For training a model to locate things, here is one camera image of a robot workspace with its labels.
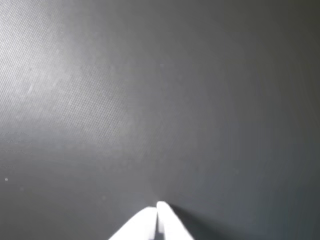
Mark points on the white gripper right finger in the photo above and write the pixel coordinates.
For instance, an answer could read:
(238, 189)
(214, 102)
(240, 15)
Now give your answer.
(172, 226)

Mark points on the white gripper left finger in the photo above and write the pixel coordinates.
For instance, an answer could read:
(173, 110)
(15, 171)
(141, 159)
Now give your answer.
(140, 226)

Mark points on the dark grey table mat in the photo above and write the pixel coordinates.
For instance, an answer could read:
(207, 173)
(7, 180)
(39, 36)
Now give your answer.
(150, 100)

